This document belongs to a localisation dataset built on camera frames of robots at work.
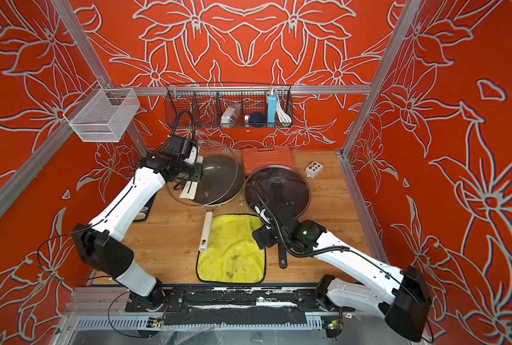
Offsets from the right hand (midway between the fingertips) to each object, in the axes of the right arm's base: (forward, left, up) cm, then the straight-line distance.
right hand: (258, 230), depth 76 cm
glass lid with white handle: (+10, +27, +10) cm, 31 cm away
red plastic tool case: (+44, +2, -8) cm, 45 cm away
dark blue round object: (+47, +1, +14) cm, 49 cm away
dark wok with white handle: (+30, +18, -10) cm, 36 cm away
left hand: (+20, +24, +10) cm, 33 cm away
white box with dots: (+39, -28, -10) cm, 49 cm away
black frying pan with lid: (+23, -11, -2) cm, 26 cm away
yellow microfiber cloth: (-4, +10, -14) cm, 17 cm away
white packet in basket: (+45, +13, +18) cm, 50 cm away
